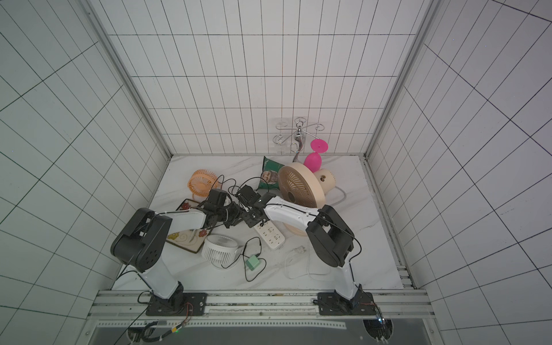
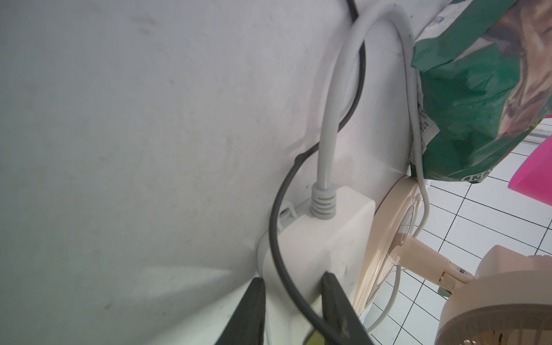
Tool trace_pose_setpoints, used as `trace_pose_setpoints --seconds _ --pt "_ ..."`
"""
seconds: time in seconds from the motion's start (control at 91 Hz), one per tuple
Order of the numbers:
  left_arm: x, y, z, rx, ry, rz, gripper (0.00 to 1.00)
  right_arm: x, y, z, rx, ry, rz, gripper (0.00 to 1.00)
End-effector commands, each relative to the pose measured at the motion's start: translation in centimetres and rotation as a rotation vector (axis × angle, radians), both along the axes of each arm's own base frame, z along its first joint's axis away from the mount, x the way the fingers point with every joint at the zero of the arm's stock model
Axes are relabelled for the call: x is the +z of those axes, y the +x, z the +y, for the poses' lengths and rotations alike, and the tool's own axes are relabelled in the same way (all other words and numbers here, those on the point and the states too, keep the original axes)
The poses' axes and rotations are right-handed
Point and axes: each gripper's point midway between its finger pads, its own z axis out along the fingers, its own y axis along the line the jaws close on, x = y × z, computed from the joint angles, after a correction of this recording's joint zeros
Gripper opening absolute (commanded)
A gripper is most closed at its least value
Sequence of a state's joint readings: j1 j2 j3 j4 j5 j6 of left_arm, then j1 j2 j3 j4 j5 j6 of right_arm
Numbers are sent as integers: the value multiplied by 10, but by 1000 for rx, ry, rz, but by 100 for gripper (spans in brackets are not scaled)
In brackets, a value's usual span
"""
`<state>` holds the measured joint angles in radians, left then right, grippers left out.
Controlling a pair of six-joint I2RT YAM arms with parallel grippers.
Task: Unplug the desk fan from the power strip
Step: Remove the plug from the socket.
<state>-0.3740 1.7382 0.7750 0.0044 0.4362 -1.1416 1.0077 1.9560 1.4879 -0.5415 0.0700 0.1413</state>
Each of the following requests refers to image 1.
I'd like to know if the white small desk fan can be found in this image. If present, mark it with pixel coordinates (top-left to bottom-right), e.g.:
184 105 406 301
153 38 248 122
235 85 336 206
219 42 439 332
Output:
201 234 241 270

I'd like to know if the green snack bag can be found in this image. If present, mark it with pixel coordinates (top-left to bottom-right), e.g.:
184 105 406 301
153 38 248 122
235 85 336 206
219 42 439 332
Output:
258 157 284 191

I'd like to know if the white power strip cable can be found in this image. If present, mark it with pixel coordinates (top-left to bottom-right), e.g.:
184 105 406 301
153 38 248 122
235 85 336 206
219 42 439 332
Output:
282 245 342 281

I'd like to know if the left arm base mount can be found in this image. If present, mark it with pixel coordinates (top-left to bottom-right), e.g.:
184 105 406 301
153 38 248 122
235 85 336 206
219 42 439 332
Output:
146 283 208 317

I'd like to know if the chrome hook stand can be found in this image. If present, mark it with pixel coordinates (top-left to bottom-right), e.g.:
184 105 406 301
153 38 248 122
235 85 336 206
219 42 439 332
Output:
273 117 325 162

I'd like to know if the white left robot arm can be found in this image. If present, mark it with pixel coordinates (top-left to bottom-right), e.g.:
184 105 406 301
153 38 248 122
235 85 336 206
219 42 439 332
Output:
110 189 242 300

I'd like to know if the green usb adapter plug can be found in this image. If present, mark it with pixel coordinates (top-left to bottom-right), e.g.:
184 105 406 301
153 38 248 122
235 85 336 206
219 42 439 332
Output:
244 255 260 271

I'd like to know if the aluminium mounting rail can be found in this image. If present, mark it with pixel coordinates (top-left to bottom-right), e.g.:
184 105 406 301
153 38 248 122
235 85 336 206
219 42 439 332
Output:
81 290 438 337

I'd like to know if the large beige desk fan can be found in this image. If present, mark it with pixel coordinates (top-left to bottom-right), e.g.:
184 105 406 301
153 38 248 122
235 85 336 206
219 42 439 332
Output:
267 162 336 237

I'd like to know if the pink plastic goblet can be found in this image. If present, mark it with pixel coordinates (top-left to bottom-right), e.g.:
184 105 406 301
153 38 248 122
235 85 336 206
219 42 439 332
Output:
303 139 329 173

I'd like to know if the floral square plate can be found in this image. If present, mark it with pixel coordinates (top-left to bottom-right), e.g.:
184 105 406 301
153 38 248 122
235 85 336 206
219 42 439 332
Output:
165 198 213 254

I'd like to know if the black orange fan cable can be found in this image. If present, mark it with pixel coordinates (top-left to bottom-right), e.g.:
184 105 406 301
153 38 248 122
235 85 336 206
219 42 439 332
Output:
208 174 270 197

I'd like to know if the white power strip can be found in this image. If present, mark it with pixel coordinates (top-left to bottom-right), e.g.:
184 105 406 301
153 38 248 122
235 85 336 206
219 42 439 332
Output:
253 221 285 250

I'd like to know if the orange small desk fan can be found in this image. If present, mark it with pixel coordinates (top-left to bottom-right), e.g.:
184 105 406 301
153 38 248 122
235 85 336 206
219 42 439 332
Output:
188 169 221 198

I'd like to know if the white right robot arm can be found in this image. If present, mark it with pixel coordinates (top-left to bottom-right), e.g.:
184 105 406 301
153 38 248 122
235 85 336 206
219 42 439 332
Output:
237 185 358 300

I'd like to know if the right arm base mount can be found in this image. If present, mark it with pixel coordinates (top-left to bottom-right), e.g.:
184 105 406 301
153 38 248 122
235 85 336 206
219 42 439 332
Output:
313 285 377 316

